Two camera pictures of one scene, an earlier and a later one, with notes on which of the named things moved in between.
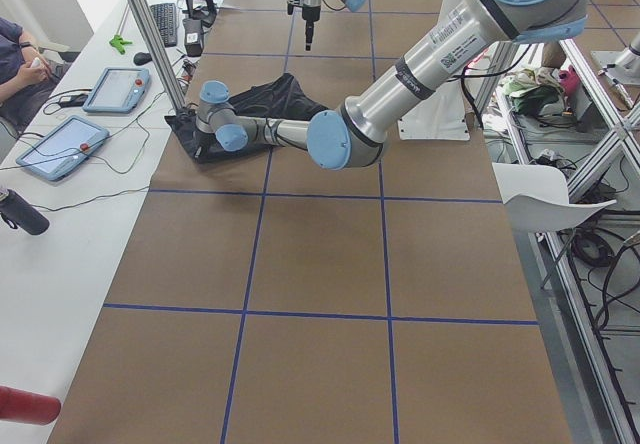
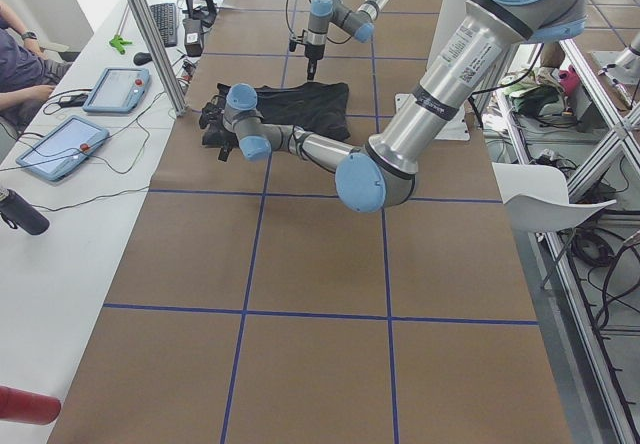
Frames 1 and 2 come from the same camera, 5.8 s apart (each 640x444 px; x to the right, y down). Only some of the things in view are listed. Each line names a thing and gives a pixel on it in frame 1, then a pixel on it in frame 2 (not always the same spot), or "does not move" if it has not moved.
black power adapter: [194, 37] does not move
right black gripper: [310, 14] -> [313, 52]
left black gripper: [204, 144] -> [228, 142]
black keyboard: [166, 20] does not move
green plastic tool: [118, 42] does not move
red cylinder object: [26, 406] does not move
